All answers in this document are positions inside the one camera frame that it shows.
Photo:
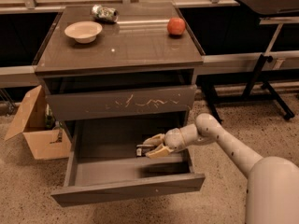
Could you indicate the open cardboard box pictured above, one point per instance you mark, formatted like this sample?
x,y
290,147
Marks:
x,y
30,121

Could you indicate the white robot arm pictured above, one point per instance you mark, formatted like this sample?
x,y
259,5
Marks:
x,y
273,182

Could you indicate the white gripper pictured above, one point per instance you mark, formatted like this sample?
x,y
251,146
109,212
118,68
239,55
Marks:
x,y
173,139

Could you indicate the white bowl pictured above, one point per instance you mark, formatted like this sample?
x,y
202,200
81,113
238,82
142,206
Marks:
x,y
83,32

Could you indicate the scratched grey top drawer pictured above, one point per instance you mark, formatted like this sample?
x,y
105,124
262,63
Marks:
x,y
108,104

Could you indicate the black side table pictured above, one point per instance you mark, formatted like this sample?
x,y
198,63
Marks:
x,y
279,13

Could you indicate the red apple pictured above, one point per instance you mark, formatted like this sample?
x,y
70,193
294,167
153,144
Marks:
x,y
176,26

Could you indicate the open grey middle drawer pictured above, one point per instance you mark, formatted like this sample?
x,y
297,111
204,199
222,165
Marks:
x,y
103,165

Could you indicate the grey drawer cabinet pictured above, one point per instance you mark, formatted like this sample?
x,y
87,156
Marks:
x,y
136,52

